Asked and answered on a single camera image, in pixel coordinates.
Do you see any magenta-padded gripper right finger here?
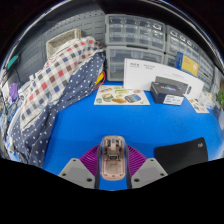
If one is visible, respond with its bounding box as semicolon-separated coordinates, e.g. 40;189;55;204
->
124;143;168;190

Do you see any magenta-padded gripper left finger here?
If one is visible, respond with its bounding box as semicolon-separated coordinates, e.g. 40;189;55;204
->
58;143;103;190

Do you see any black mouse pad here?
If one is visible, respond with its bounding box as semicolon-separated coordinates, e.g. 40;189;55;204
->
153;136;209;175

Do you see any navy polka dot cloth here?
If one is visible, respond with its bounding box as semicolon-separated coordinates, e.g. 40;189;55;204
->
6;51;107;168

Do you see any small dark box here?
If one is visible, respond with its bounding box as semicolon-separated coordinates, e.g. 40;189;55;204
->
149;81;185;107

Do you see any printed picture sheet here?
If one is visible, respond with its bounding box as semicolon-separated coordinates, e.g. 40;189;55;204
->
188;97;210;114
93;85;151;106

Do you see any clear plastic package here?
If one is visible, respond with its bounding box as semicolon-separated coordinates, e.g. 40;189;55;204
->
199;91;218;111

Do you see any red blue checked cloth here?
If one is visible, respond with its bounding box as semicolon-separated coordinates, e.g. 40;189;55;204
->
19;36;103;131

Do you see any long white keyboard box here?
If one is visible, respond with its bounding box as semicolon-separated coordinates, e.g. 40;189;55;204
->
123;58;205;100

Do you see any green potted plant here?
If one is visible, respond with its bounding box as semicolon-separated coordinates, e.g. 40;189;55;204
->
214;88;224;131

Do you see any yellow blue box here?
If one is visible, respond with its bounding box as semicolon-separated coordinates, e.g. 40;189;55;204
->
175;51;200;78

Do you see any grey plastic drawer cabinet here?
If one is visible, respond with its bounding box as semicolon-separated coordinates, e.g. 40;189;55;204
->
163;25;201;69
104;13;167;82
196;46;216;88

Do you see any white woven basket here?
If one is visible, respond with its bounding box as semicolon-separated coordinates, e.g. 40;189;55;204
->
45;28;83;59

